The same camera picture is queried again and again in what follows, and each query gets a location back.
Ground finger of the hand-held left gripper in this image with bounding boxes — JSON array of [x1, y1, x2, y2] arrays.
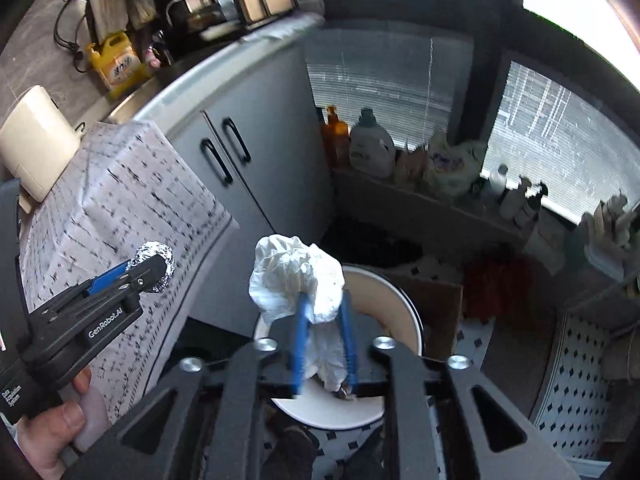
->
[[120, 255, 167, 295], [85, 262, 136, 296]]

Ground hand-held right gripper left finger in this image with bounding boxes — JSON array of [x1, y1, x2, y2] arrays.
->
[[65, 291, 312, 480]]

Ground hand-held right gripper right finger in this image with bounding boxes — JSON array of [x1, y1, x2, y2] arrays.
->
[[339, 291, 576, 480]]

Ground foil ball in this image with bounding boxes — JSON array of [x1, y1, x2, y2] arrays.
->
[[127, 241, 175, 295]]

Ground white round bin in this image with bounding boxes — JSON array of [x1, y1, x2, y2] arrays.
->
[[252, 262, 426, 431]]

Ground white tissue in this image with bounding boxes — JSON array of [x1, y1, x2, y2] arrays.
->
[[249, 232, 347, 393]]

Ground person's left hand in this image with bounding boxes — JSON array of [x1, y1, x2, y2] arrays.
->
[[15, 366, 93, 480]]

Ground patterned white tablecloth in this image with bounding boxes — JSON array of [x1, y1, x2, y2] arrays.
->
[[17, 120, 241, 411]]

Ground cardboard box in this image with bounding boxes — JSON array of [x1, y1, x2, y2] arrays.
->
[[385, 267, 464, 361]]

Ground person's left leg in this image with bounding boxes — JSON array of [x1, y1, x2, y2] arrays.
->
[[265, 410, 321, 480]]

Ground person's leg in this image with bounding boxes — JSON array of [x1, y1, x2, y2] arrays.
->
[[345, 427, 396, 480], [265, 410, 321, 480]]

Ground person's right leg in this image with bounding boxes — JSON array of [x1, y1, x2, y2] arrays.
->
[[345, 427, 396, 480]]

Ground red mop head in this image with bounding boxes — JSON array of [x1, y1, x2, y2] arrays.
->
[[465, 257, 529, 319]]

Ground white air fryer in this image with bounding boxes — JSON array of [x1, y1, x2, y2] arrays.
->
[[0, 85, 81, 202]]

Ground brown floor mat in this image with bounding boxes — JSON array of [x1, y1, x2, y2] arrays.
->
[[480, 320, 557, 411]]

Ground pink refill pouch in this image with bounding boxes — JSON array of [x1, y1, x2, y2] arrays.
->
[[395, 147, 426, 189]]

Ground white detergent jug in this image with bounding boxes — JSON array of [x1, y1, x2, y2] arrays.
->
[[349, 108, 396, 179]]

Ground grey sink cabinet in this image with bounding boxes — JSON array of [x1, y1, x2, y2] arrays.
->
[[165, 42, 337, 321]]

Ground white detergent bag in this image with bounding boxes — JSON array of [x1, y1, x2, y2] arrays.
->
[[425, 132, 486, 199]]

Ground orange bottle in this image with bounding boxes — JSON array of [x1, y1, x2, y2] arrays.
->
[[321, 105, 350, 168]]

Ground yellow detergent bottle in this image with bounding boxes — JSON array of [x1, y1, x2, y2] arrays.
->
[[86, 31, 151, 99]]

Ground white pump bottle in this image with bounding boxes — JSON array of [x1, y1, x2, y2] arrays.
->
[[500, 180, 529, 221]]

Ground small clear bottle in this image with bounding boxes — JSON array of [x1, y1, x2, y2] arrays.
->
[[487, 164, 509, 201]]

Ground small pink bottle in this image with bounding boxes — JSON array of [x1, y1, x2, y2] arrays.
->
[[145, 30, 174, 69]]

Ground white window blind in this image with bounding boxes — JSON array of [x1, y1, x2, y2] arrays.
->
[[482, 60, 640, 222], [305, 30, 474, 147]]

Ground hanging plastic bags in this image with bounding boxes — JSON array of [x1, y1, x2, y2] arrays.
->
[[87, 0, 158, 41]]

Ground storage rack with gloves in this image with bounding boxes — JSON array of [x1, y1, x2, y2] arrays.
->
[[565, 192, 640, 282]]

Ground black cabinet handle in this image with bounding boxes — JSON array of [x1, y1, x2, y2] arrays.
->
[[221, 117, 252, 164], [200, 137, 234, 186]]

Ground hanging black cable loop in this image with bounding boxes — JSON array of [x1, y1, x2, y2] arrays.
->
[[54, 0, 94, 74]]

